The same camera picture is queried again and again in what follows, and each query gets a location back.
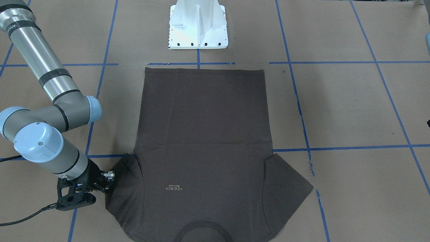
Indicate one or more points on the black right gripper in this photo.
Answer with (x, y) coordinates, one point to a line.
(93, 173)

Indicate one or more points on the dark brown t-shirt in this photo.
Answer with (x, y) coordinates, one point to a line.
(203, 168)

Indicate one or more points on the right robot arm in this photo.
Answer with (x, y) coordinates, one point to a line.
(37, 135)

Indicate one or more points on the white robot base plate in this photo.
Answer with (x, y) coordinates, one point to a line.
(197, 24)

